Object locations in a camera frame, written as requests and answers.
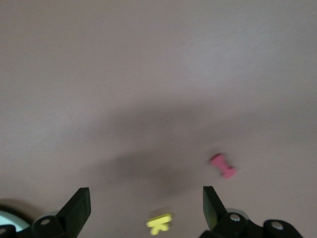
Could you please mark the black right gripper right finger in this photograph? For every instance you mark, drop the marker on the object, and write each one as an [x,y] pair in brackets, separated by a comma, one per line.
[218,223]

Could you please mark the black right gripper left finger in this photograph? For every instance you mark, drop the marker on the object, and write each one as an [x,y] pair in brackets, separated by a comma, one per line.
[71,218]

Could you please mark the red letter I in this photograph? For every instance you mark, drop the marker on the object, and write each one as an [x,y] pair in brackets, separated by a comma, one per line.
[223,166]

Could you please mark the yellow letter K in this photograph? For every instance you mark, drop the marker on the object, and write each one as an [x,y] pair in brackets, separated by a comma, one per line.
[158,221]

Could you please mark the green round plate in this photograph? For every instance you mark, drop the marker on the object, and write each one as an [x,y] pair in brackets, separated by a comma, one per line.
[10,219]

